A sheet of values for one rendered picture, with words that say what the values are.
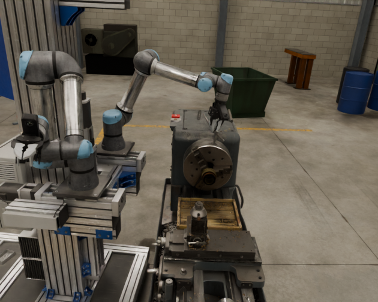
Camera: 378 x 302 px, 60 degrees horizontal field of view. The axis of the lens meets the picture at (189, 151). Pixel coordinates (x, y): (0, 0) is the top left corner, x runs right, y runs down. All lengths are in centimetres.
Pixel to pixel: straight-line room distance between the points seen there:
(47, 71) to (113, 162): 84
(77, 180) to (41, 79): 49
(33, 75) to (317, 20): 1177
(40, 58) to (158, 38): 1039
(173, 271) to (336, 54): 1213
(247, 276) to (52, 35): 141
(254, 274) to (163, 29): 1067
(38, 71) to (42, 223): 70
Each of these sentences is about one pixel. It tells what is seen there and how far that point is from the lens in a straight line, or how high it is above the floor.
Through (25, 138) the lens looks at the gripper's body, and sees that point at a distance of 116.
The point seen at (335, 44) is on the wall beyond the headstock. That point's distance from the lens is 1312.
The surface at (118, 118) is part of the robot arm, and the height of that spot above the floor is 137.
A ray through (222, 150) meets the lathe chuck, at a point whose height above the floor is 121.
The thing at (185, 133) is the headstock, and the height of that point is 124.
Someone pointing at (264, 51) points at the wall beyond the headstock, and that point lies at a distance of 1227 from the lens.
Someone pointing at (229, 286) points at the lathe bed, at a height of 86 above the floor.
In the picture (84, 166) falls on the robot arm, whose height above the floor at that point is 128.
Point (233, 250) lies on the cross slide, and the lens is 160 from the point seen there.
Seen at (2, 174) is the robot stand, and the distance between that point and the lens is 203.
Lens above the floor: 199
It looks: 23 degrees down
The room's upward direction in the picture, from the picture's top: 3 degrees clockwise
